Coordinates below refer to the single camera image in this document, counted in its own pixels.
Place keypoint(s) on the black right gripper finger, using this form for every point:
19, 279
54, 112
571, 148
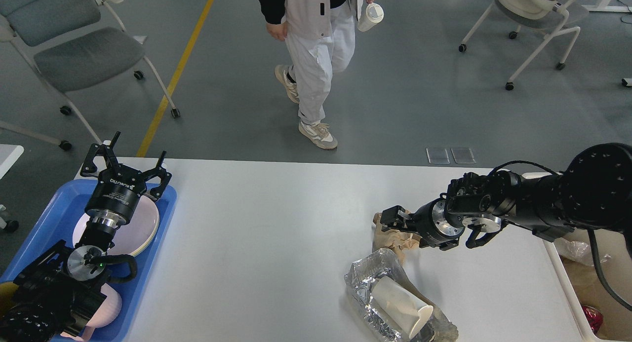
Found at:
397, 217
393, 233

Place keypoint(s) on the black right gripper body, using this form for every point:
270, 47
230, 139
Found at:
437, 227

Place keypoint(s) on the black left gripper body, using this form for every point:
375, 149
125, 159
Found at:
114, 202

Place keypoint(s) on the brown paper ball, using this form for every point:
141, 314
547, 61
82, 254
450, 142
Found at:
394, 240

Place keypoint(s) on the foil container back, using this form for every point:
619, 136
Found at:
576, 251

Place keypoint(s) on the crushed red soda can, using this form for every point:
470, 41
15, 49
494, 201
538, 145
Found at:
594, 317

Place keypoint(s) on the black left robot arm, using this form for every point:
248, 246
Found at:
61, 289

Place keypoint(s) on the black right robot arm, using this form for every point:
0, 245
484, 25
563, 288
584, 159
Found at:
593, 193

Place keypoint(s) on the white chair base leg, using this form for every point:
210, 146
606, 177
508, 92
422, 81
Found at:
63, 144

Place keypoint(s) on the pink ceramic plate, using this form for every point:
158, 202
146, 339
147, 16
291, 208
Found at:
131, 238

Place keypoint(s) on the foil tray front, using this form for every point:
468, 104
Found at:
361, 278

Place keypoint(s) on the blue plastic tray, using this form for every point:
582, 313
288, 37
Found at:
58, 222

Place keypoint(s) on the clear floor plate left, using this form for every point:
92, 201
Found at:
438, 155

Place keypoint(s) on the clear floor plate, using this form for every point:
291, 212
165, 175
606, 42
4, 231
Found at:
438, 155
463, 155

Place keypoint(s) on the clear floor plate right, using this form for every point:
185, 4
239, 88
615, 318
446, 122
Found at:
463, 155

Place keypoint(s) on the white side table corner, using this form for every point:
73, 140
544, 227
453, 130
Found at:
9, 155

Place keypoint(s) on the white paper cup lying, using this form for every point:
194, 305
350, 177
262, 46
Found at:
408, 311

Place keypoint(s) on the pink ribbed mug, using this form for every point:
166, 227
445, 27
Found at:
105, 314

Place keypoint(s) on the white office chair left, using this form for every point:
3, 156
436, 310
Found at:
79, 63

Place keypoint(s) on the white office chair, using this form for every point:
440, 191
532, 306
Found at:
552, 18
79, 63

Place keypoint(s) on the teal mug yellow inside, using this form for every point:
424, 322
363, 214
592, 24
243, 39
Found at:
7, 290

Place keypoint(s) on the beige plastic bin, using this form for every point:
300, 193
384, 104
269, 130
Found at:
618, 272

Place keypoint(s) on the person in white trousers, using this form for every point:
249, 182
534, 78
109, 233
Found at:
320, 38

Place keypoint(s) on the white office chair right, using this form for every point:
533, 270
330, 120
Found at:
552, 18

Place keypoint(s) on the white tumbler with handle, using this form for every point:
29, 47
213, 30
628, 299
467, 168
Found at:
372, 15

